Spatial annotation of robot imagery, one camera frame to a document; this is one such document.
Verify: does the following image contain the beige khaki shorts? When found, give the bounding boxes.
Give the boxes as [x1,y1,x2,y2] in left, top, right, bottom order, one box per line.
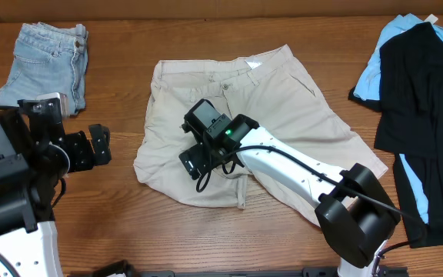
[133,46,387,208]

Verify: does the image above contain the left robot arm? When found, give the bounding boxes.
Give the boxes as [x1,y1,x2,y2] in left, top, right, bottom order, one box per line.
[0,96,112,276]

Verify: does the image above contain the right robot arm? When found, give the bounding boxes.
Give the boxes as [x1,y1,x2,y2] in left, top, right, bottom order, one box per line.
[179,99,400,276]

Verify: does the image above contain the folded light blue jeans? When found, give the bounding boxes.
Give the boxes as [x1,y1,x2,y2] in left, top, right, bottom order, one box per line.
[0,22,88,115]

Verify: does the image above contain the light blue shirt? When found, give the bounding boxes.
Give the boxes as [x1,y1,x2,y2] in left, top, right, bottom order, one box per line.
[349,14,443,224]

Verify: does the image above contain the black garment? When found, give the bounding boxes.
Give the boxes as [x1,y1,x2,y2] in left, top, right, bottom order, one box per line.
[348,22,443,248]

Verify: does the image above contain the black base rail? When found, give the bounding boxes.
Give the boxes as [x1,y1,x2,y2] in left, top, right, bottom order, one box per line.
[67,259,411,277]

